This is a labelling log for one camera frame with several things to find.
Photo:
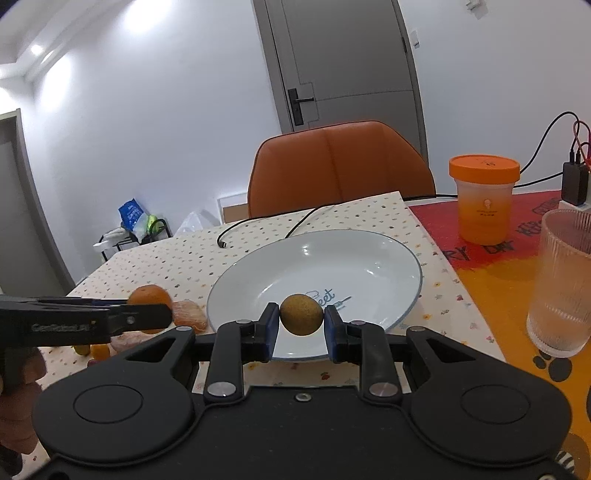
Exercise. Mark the brown kiwi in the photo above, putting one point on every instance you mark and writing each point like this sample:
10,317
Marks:
82,350
301,315

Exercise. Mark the orange leather chair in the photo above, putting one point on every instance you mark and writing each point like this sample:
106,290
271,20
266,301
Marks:
338,163

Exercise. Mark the small mandarin orange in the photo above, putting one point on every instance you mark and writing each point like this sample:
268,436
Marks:
100,352

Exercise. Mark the white framed cardboard panel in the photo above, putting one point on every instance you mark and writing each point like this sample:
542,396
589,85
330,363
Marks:
233,207

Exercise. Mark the large orange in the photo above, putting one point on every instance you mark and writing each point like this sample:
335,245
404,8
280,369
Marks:
150,295

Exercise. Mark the black power adapter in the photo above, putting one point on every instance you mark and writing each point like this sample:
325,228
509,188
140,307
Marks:
575,181

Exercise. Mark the black door handle lock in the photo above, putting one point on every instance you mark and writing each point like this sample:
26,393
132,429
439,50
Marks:
295,106

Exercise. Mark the red orange table mat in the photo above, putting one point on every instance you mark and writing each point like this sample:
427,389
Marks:
500,280

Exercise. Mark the ribbed clear glass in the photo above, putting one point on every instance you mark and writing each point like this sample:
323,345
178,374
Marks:
558,321

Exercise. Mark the clear plastic bag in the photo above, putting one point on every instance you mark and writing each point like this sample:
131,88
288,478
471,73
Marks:
196,221

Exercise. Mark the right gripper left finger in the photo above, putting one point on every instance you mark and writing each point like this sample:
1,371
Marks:
238,343

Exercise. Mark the grey door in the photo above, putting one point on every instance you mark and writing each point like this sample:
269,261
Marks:
31,264
354,57

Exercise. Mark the white ceramic bowl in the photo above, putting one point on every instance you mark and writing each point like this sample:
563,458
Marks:
366,275

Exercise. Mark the person left hand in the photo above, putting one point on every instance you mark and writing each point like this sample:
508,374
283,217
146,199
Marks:
21,369

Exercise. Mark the orange lidded plastic cup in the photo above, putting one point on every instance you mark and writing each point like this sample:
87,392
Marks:
485,186

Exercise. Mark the floral white tablecloth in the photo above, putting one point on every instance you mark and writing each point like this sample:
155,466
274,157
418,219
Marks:
187,266

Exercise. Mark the small white wall switch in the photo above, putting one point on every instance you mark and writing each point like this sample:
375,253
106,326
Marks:
414,39

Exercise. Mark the blue plastic bag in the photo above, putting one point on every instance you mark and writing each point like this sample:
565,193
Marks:
134,219

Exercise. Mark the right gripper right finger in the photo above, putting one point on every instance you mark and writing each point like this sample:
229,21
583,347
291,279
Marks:
365,345

